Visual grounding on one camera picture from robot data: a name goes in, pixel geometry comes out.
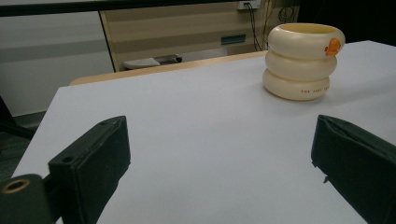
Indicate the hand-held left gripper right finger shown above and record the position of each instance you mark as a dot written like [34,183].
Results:
[358,168]

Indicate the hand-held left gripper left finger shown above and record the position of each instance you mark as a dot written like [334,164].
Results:
[93,165]

